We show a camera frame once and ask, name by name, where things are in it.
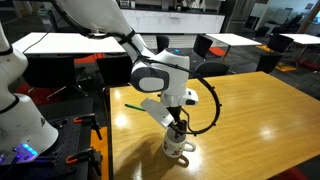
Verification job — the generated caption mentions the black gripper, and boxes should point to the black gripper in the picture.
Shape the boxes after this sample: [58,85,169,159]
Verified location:
[165,105,188,136]

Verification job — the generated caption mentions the white floral print mug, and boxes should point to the white floral print mug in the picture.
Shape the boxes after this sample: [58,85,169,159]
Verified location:
[161,127,197,159]

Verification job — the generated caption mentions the green pen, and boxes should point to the green pen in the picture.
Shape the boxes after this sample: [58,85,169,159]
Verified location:
[124,103,147,112]

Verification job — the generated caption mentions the black office chair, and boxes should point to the black office chair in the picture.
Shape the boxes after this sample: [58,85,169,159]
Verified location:
[193,61,231,79]
[255,53,284,75]
[95,54,134,88]
[193,33,214,59]
[266,33,295,53]
[155,34,171,53]

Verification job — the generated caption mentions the orange mat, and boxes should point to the orange mat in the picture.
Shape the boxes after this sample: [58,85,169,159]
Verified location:
[89,125,110,180]

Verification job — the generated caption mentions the white rectangular table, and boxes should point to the white rectangular table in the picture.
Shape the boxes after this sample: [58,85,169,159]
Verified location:
[279,33,320,46]
[204,32,263,48]
[11,31,148,56]

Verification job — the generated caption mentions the white kitchen cabinets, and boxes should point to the white kitchen cabinets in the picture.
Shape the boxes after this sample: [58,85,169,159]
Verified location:
[119,9,226,34]

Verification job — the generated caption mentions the dark refrigerator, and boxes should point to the dark refrigerator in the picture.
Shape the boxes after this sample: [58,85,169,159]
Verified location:
[221,0,254,33]

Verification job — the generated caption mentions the white board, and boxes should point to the white board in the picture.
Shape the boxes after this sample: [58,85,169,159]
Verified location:
[249,3,269,18]

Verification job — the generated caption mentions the green lidded bin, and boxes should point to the green lidded bin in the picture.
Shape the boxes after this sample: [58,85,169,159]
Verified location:
[37,8,54,33]

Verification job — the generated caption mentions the slanted wooden beam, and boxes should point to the slanted wooden beam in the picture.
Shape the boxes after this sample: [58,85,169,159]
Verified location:
[297,0,320,34]

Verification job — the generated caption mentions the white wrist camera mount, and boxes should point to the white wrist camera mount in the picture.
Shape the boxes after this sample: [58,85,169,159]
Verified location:
[139,97,175,130]

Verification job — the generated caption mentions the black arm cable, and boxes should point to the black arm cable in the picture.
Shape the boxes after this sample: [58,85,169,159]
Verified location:
[49,0,223,136]

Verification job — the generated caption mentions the black clamp with orange handle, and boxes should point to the black clamp with orange handle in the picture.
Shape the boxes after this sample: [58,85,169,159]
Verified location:
[65,147,103,177]
[73,113,103,141]

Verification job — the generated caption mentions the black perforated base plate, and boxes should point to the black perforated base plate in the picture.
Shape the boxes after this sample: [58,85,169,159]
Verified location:
[33,114,94,180]

